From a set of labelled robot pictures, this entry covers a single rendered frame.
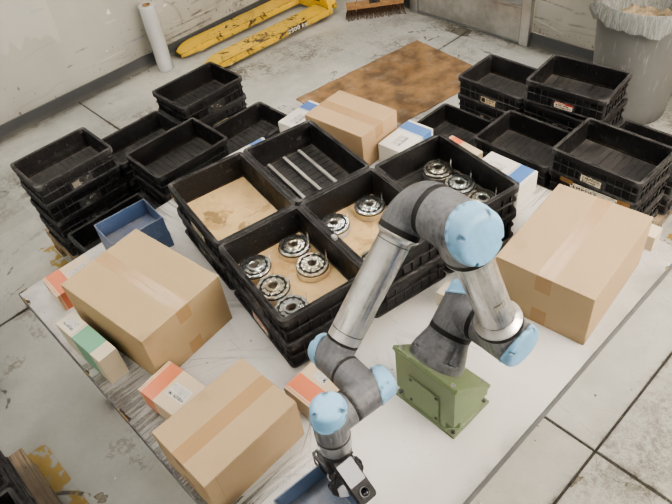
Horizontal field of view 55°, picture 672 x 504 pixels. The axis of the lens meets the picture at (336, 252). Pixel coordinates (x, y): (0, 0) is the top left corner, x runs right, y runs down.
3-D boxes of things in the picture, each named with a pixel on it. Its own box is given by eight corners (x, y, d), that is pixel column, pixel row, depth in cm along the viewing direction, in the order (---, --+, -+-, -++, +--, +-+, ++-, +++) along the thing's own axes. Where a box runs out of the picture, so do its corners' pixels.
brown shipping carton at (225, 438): (252, 389, 187) (241, 357, 176) (305, 434, 175) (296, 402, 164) (169, 462, 173) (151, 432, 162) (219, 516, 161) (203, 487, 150)
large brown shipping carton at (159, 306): (232, 318, 208) (218, 275, 194) (162, 383, 192) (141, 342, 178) (154, 269, 228) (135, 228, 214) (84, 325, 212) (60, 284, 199)
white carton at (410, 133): (409, 137, 268) (409, 119, 262) (433, 147, 262) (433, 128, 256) (379, 162, 259) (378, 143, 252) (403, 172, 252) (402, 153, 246)
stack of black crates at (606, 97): (619, 154, 333) (639, 74, 301) (584, 187, 318) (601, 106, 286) (547, 127, 357) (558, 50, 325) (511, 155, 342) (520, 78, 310)
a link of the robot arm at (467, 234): (501, 314, 166) (444, 171, 128) (548, 345, 156) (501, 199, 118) (470, 347, 164) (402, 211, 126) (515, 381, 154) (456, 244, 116)
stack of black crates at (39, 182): (113, 194, 355) (82, 125, 324) (142, 217, 338) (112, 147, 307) (47, 233, 337) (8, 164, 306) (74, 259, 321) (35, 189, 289)
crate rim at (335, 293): (371, 278, 186) (370, 272, 184) (282, 329, 176) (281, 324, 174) (298, 209, 211) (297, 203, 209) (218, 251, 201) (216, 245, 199)
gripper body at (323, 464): (339, 445, 149) (334, 418, 141) (363, 471, 144) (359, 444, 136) (313, 466, 146) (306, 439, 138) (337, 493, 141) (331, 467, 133)
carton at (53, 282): (91, 269, 232) (83, 254, 226) (107, 285, 225) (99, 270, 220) (50, 293, 225) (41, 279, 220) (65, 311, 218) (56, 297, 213)
